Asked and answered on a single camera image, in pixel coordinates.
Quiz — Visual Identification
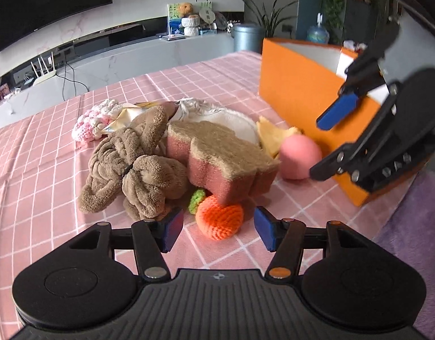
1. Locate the pink plush ball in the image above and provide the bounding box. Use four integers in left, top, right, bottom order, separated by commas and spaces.
279, 134, 322, 180

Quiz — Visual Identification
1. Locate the orange crochet carrot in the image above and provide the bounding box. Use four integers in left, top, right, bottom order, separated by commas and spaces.
188, 189, 244, 241

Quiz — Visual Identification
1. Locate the yellow cloth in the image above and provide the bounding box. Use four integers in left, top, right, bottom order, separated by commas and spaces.
256, 116, 302, 159

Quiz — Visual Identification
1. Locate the brown knotted towel plush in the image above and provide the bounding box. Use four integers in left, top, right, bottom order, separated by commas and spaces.
78, 102, 189, 221

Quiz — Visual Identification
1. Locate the toast shaped plush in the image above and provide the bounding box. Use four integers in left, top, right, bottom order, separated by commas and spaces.
166, 120, 279, 207

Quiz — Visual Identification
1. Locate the pink white crochet item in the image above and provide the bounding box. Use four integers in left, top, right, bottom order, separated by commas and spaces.
71, 99, 123, 143

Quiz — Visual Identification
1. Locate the white round plush cushion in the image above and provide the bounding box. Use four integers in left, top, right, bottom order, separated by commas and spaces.
171, 97, 260, 145

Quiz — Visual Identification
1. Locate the orange gift bag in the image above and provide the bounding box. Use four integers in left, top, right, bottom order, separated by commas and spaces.
343, 40, 367, 54

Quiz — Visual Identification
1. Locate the blue water jug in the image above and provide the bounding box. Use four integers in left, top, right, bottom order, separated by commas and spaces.
306, 13, 330, 44

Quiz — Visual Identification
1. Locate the orange storage box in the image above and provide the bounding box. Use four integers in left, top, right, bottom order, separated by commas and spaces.
258, 37, 428, 207

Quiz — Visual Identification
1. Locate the purple fuzzy blanket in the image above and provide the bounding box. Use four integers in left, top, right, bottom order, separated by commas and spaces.
374, 170, 435, 339

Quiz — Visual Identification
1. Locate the green potted orchid plant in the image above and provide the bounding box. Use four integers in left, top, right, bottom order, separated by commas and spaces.
241, 0, 298, 39

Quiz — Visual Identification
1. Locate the grey metal trash can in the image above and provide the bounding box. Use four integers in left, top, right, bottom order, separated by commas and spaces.
231, 23, 265, 54

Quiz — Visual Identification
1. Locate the white marble tv cabinet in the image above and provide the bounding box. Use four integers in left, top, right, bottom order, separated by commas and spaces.
0, 33, 234, 128

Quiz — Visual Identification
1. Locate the brown teddy bear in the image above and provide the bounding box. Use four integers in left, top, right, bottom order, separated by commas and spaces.
177, 2, 194, 18

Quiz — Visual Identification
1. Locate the white wifi router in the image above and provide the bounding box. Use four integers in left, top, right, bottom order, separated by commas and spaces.
30, 52, 57, 85

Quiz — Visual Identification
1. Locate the green picture book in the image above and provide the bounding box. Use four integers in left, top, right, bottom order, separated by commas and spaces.
167, 1, 213, 35

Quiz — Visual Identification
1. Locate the black power cable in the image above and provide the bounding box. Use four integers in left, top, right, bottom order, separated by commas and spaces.
60, 61, 90, 103

